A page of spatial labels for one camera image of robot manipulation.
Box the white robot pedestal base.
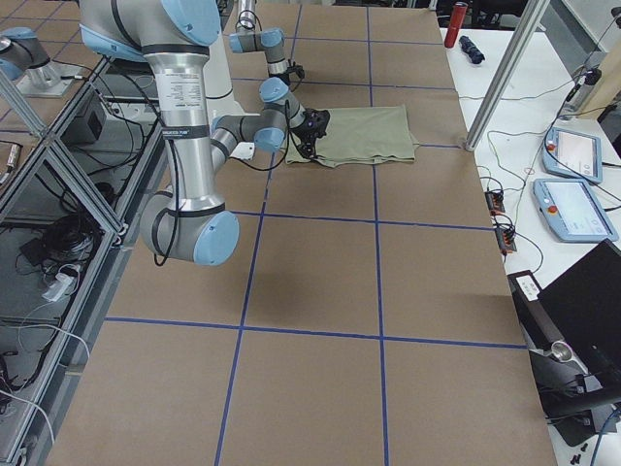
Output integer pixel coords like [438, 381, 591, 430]
[203, 31, 255, 171]

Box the lower blue teach pendant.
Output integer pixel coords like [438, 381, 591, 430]
[533, 179, 619, 244]

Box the blue teach pendant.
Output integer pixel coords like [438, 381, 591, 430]
[541, 127, 603, 184]
[533, 179, 619, 244]

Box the olive green long-sleeve shirt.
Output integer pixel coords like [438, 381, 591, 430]
[313, 105, 419, 168]

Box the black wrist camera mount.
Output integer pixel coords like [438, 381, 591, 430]
[278, 60, 306, 85]

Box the black laptop computer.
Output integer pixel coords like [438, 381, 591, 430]
[539, 240, 620, 383]

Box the white power strip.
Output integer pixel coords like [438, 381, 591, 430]
[42, 272, 78, 302]

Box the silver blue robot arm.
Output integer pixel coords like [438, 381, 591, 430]
[79, 1, 330, 266]
[229, 0, 289, 81]

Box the orange black connector board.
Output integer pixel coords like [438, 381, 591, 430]
[484, 189, 506, 216]

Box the aluminium frame post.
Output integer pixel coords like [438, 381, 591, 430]
[463, 0, 550, 151]

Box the folded dark plaid umbrella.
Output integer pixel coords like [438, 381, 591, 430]
[459, 35, 485, 65]

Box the upper blue teach pendant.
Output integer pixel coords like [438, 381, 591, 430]
[541, 127, 603, 184]

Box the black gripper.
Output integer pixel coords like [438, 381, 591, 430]
[300, 109, 331, 160]

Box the red cylindrical tube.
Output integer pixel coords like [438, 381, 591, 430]
[443, 1, 469, 49]

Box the aluminium frame table edge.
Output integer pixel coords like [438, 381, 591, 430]
[1, 72, 162, 465]

